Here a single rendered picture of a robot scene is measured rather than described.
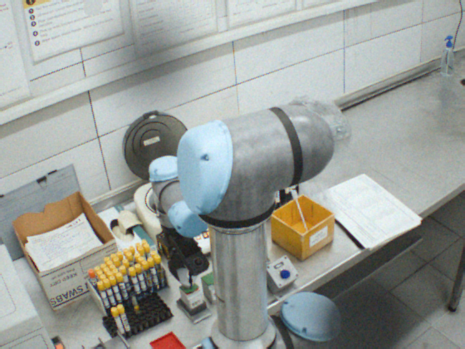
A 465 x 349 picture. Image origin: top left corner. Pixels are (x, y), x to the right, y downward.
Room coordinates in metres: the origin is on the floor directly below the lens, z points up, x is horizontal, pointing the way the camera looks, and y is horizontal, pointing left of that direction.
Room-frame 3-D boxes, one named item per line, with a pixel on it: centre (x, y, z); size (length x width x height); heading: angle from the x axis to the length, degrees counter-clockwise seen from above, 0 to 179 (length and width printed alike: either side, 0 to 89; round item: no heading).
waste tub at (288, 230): (1.23, -0.18, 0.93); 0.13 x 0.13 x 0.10; 36
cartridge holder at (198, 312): (1.00, 0.13, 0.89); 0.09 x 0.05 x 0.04; 32
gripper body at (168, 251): (1.02, 0.14, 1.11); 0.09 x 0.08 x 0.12; 32
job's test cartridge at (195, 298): (1.00, 0.13, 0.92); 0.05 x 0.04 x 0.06; 32
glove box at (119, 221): (1.27, 0.33, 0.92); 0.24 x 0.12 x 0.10; 31
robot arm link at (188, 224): (0.92, 0.09, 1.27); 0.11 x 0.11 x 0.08; 21
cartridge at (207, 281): (1.04, 0.08, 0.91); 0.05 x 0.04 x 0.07; 31
